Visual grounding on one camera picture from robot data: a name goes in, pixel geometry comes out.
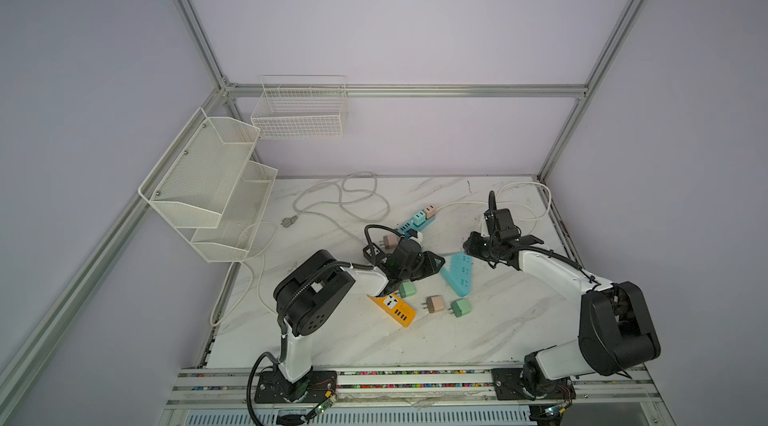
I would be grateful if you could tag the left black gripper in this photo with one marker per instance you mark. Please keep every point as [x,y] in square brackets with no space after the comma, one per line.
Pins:
[430,266]

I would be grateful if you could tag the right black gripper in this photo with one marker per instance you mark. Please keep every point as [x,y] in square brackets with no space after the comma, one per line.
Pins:
[470,245]

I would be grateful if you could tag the green plug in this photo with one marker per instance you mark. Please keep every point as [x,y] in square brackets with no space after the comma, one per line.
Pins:
[407,289]
[460,307]

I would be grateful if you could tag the pink plug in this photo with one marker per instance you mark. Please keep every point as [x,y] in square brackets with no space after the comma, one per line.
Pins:
[434,304]
[390,241]
[429,212]

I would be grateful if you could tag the blue power strip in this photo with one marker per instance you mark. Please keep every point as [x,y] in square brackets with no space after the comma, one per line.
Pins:
[408,230]

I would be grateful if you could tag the teal plug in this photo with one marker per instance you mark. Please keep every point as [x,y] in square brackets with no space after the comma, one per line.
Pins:
[418,219]

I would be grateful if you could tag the orange power strip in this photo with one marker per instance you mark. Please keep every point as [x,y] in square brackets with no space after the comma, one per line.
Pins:
[393,309]

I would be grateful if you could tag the teal triangular power strip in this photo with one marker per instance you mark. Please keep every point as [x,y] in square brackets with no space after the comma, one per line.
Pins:
[457,272]

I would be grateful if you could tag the black power strip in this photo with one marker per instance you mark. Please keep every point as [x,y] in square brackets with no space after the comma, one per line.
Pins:
[375,255]

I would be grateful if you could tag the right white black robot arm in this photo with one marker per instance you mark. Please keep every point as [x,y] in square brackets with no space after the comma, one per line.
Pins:
[615,328]

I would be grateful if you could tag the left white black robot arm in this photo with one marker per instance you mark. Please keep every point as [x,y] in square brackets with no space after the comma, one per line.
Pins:
[306,300]

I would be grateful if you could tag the pink plug on blue strip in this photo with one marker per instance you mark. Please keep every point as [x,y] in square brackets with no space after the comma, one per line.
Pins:
[429,212]

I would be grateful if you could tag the lower white mesh shelf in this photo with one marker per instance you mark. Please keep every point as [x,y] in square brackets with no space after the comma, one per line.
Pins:
[232,240]

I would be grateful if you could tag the white mesh shelf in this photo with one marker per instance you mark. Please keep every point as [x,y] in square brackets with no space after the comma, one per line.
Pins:
[191,186]
[232,240]

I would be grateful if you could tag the upper white mesh shelf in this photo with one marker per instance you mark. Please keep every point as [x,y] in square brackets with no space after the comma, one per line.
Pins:
[191,186]

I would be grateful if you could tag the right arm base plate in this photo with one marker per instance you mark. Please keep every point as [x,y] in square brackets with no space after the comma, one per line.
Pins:
[521,383]

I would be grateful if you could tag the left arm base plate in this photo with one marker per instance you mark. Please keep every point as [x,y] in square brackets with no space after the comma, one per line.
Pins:
[314,387]

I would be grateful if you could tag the aluminium mounting rail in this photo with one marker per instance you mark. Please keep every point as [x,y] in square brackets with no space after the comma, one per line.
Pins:
[225,388]

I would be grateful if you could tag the white wire basket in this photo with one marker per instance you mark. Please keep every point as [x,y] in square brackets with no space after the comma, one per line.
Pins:
[297,107]

